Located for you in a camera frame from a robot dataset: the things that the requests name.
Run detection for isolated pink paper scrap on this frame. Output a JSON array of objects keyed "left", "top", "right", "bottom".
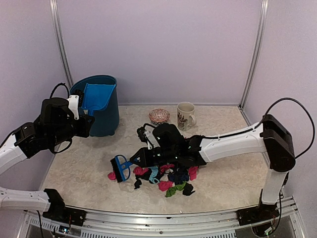
[{"left": 107, "top": 171, "right": 116, "bottom": 180}]

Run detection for right aluminium frame post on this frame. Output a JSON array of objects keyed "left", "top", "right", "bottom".
[{"left": 239, "top": 0, "right": 269, "bottom": 111}]

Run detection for isolated black paper scrap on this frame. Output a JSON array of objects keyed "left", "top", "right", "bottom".
[{"left": 182, "top": 183, "right": 195, "bottom": 196}]

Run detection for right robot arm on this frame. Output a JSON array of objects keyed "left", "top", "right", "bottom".
[{"left": 129, "top": 111, "right": 301, "bottom": 220}]

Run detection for teal plastic waste bin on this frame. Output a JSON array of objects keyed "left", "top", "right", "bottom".
[{"left": 70, "top": 75, "right": 119, "bottom": 137}]

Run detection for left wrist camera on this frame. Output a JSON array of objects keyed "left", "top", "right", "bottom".
[{"left": 67, "top": 89, "right": 84, "bottom": 120}]

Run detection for front aluminium rail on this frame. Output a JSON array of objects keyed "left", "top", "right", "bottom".
[{"left": 18, "top": 195, "right": 304, "bottom": 238}]

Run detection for patterned red ceramic bowl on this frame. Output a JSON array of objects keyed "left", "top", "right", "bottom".
[{"left": 149, "top": 109, "right": 170, "bottom": 125}]

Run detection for blue plastic dustpan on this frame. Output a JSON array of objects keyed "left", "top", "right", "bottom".
[{"left": 81, "top": 83, "right": 116, "bottom": 116}]

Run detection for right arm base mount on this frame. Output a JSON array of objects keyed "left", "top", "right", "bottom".
[{"left": 236, "top": 198, "right": 280, "bottom": 226}]

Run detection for pile of coloured paper scraps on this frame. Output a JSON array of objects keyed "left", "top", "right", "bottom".
[{"left": 133, "top": 164, "right": 199, "bottom": 193}]

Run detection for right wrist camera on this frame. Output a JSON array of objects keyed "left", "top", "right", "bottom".
[{"left": 137, "top": 123, "right": 159, "bottom": 149}]

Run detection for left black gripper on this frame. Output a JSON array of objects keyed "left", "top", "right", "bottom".
[{"left": 49, "top": 113, "right": 94, "bottom": 146}]

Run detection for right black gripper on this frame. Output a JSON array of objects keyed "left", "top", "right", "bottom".
[{"left": 130, "top": 147, "right": 178, "bottom": 169}]

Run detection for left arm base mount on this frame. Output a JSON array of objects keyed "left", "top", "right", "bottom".
[{"left": 43, "top": 188, "right": 87, "bottom": 227}]

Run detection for green paper scrap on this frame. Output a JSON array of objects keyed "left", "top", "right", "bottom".
[{"left": 165, "top": 181, "right": 187, "bottom": 198}]

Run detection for left aluminium frame post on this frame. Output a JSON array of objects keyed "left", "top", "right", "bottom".
[{"left": 49, "top": 0, "right": 74, "bottom": 88}]

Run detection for blue hand brush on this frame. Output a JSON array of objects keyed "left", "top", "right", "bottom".
[{"left": 110, "top": 155, "right": 135, "bottom": 183}]

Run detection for aluminium frame post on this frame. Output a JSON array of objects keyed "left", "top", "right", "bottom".
[
  {"left": 49, "top": 0, "right": 74, "bottom": 88},
  {"left": 239, "top": 0, "right": 269, "bottom": 111}
]

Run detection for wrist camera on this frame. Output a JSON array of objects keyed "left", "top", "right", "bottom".
[
  {"left": 137, "top": 123, "right": 159, "bottom": 149},
  {"left": 67, "top": 89, "right": 84, "bottom": 120}
]

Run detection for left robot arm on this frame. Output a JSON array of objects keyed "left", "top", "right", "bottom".
[{"left": 0, "top": 89, "right": 95, "bottom": 221}]

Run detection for cream ceramic mug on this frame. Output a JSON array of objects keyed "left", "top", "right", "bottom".
[{"left": 177, "top": 102, "right": 197, "bottom": 131}]

